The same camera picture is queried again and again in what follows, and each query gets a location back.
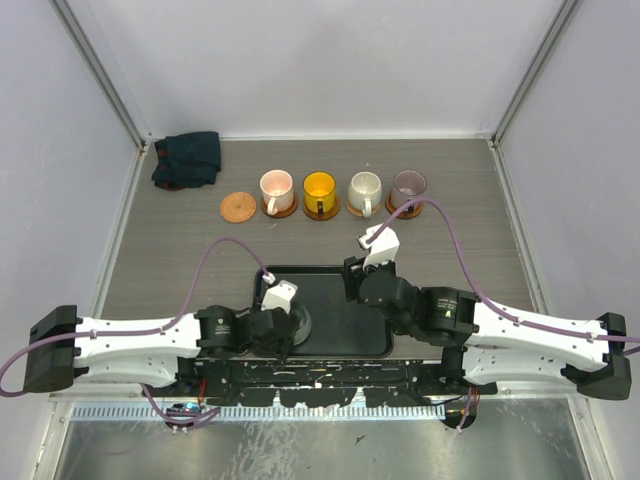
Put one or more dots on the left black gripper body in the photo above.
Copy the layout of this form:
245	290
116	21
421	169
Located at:
278	348

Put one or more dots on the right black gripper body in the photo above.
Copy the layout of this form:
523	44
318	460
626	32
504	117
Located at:
398	328

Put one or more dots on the grey glass mug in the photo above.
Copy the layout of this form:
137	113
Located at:
299	312

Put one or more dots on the light cork coaster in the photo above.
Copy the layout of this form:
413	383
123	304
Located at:
238	207
360	213

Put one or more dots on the white ceramic mug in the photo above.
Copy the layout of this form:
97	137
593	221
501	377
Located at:
365	191

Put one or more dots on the dark wooden coaster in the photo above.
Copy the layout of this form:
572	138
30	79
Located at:
281	214
320	215
410	213

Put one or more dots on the yellow mug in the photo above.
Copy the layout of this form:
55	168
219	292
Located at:
319	192

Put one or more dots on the purple glass mug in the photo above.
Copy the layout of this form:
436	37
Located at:
407	184

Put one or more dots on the pink ceramic mug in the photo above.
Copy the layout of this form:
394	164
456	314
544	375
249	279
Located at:
277	191

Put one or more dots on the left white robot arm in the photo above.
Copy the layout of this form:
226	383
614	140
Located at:
68	348

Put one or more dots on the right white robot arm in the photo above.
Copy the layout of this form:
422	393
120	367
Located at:
484	344

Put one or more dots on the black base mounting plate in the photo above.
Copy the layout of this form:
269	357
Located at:
312	383

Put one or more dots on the black plastic tray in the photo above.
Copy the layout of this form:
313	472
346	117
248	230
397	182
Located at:
340	328

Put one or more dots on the dark blue folded cloth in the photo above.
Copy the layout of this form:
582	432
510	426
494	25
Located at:
187	161

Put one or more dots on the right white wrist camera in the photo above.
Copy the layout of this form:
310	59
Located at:
381	250

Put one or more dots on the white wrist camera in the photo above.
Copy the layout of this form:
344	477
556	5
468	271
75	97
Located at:
381	250
279	295

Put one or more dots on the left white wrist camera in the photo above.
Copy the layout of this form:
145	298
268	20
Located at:
279	295

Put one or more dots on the white slotted cable duct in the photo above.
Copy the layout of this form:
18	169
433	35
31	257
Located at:
358	411

